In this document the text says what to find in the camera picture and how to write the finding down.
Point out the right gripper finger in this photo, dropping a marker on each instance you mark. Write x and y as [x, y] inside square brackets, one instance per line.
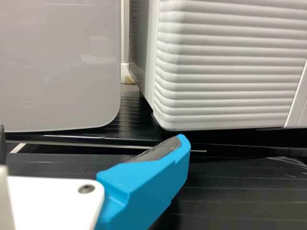
[144, 187]

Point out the black platform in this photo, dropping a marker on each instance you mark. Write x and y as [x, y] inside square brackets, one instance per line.
[239, 191]
[134, 119]

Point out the white box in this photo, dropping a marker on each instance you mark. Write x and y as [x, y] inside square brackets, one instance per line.
[60, 60]

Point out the incubator door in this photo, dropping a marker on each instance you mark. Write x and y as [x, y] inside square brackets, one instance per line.
[227, 60]

